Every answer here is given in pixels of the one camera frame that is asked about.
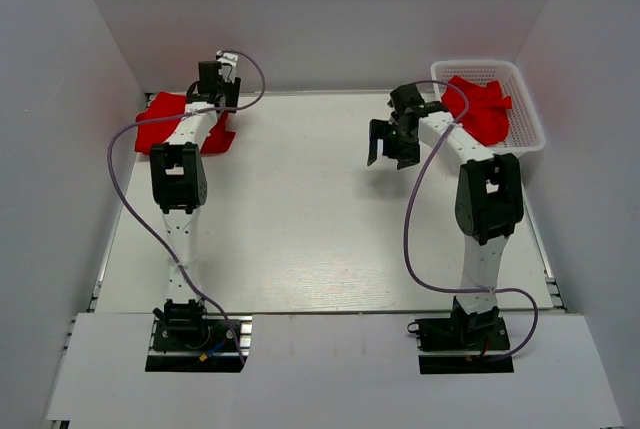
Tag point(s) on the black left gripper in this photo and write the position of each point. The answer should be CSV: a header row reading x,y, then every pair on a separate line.
x,y
233,90

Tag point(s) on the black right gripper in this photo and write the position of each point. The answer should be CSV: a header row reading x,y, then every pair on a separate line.
x,y
381,129

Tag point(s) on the red t shirt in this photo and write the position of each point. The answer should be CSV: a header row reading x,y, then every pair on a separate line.
x,y
162,106
220,137

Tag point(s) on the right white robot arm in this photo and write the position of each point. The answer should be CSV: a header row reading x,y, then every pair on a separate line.
x,y
488,204

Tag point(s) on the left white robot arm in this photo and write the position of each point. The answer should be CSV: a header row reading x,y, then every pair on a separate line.
x,y
179,188

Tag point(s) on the crumpled red shirt in basket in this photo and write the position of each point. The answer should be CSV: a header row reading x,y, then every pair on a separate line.
x,y
487,117

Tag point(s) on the white plastic mesh basket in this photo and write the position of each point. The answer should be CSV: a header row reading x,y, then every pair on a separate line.
x,y
525,133

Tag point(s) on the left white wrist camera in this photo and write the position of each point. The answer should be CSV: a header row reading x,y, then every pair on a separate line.
x,y
227,66

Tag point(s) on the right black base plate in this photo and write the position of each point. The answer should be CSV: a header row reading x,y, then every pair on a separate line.
x,y
441,351

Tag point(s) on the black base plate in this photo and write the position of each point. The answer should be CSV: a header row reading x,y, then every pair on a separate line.
x,y
210,349
441,351

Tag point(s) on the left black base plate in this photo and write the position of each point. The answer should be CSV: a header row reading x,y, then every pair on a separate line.
x,y
210,349

